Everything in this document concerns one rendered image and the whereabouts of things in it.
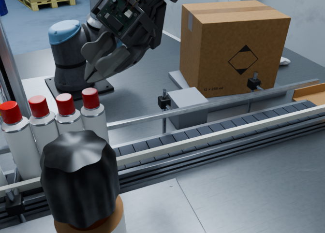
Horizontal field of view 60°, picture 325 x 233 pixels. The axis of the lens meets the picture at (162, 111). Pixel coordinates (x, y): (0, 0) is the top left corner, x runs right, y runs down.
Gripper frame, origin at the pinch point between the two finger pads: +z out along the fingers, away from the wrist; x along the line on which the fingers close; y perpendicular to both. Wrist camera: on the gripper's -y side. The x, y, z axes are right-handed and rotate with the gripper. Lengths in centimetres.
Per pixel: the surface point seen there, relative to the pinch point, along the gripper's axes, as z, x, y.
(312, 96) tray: -37, 36, -70
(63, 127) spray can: 13.3, -0.9, -5.6
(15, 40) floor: 106, -268, -270
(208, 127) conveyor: -4.4, 18.4, -37.5
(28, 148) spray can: 21.5, -3.2, -4.5
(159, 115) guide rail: 0.8, 8.0, -25.3
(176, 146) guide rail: 3.3, 16.7, -24.3
